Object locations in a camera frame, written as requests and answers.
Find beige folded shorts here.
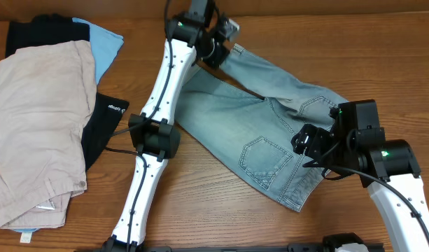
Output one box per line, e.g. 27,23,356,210
0,40,97,230

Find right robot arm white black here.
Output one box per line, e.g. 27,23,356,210
291,99,429,251

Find black folded garment top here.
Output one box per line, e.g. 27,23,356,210
5,13,90,57

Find light blue denim shorts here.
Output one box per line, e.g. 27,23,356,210
175,44,346,211

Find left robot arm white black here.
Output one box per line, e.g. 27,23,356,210
101,0,239,251

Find light blue folded garment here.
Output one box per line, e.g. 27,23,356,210
72,17,124,84

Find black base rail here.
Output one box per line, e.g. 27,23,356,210
73,241,386,252

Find black garment with white logo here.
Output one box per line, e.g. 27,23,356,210
81,93,129,171

